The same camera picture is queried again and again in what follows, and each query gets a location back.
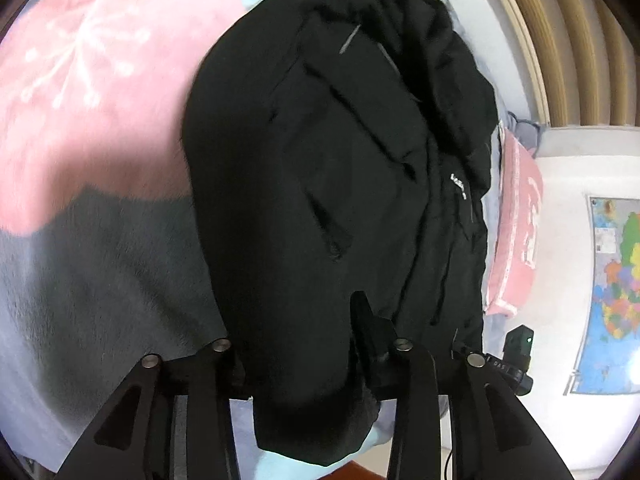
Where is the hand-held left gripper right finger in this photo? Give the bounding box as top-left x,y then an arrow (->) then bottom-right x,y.
349,291 -> 577,480

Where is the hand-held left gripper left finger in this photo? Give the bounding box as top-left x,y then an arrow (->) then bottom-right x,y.
55,337 -> 252,480

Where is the black hooded jacket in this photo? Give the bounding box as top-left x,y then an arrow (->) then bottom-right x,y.
181,0 -> 502,467

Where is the pink pillow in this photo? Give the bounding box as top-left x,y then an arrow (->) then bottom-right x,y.
483,126 -> 546,318

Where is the grey floral blanket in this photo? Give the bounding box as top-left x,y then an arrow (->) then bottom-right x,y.
0,0 -> 507,480

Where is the grey pillow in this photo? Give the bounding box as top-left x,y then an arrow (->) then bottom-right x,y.
499,111 -> 544,162

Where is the wooden slatted headboard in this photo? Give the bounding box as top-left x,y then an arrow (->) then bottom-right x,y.
474,0 -> 640,129

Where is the wall map poster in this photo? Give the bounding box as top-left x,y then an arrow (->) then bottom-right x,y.
564,195 -> 640,397

